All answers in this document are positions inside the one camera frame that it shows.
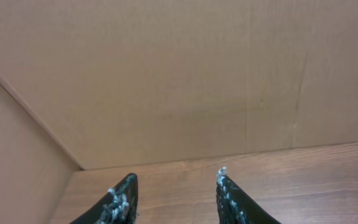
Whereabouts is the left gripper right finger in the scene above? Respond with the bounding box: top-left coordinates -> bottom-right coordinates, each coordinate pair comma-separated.
216,167 -> 280,224

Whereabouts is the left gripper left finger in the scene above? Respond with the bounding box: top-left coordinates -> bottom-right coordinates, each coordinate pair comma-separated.
70,173 -> 138,224

